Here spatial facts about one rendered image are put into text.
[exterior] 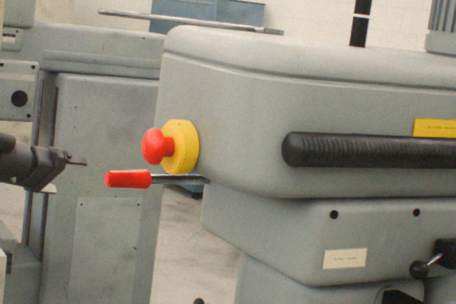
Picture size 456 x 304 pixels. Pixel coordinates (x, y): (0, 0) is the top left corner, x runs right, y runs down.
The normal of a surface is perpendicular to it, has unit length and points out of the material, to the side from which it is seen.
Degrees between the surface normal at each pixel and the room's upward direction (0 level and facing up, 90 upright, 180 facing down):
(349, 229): 90
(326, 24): 90
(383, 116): 90
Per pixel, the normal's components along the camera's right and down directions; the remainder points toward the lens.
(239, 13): 0.51, 0.19
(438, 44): -0.91, -0.06
